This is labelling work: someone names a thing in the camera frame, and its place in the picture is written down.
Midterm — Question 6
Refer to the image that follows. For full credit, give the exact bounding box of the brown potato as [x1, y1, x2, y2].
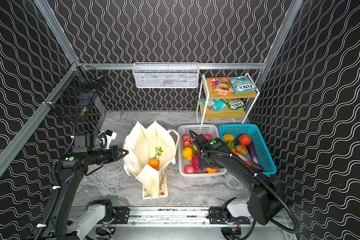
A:
[235, 145, 249, 157]

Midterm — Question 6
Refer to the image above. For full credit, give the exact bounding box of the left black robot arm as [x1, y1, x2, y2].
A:
[29, 146, 129, 240]

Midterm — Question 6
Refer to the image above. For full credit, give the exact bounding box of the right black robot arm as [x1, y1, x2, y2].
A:
[192, 135, 299, 234]

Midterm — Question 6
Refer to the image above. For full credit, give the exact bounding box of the teal plastic vegetable basket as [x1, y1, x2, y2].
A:
[219, 124, 277, 175]

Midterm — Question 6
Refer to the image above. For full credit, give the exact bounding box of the purple eggplant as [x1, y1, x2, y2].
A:
[247, 142, 259, 164]

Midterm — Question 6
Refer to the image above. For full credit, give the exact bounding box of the teal snack bag lower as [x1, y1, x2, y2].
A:
[201, 99, 227, 112]

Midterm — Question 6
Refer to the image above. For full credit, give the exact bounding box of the orange fruit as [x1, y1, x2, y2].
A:
[206, 168, 219, 174]

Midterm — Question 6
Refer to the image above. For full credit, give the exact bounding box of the floral canvas grocery bag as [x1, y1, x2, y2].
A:
[124, 122, 180, 200]

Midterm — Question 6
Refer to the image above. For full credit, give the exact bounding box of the teal Fox's candy bag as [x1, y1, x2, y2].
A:
[230, 76, 257, 94]

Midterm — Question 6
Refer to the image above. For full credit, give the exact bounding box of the white wooden two-tier shelf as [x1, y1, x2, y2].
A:
[196, 74, 260, 125]

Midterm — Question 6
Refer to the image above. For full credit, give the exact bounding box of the red tomato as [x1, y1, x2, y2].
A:
[239, 134, 252, 146]

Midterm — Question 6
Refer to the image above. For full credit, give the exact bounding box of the orange tangerine with leaf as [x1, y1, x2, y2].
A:
[148, 147, 163, 169]

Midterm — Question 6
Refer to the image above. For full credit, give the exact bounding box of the black wire wall basket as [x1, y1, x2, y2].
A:
[46, 66, 106, 118]

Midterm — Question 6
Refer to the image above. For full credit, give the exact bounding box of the orange candy bag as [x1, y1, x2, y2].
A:
[208, 78, 235, 96]

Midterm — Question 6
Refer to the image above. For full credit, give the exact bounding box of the pink dragon fruit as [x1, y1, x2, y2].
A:
[192, 153, 206, 173]

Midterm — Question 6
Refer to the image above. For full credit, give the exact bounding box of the green Fox's bag lower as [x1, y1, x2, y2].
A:
[223, 99, 247, 110]

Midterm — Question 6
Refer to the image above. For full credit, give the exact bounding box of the white plastic fruit basket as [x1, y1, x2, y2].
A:
[177, 124, 228, 178]

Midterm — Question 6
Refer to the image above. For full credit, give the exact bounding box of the orange carrot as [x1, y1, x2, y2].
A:
[227, 140, 237, 155]

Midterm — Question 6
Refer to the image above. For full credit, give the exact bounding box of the red apple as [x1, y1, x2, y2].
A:
[184, 166, 196, 174]

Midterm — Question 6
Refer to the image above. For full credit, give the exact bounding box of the red peach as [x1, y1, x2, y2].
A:
[183, 134, 192, 142]

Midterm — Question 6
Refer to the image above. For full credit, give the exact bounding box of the yellow pepper in teal basket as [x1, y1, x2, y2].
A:
[223, 134, 235, 143]

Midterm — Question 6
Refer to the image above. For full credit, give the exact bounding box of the white wire wall basket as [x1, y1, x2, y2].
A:
[133, 62, 200, 89]

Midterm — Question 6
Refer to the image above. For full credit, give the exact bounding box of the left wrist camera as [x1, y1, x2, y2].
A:
[99, 130, 117, 149]

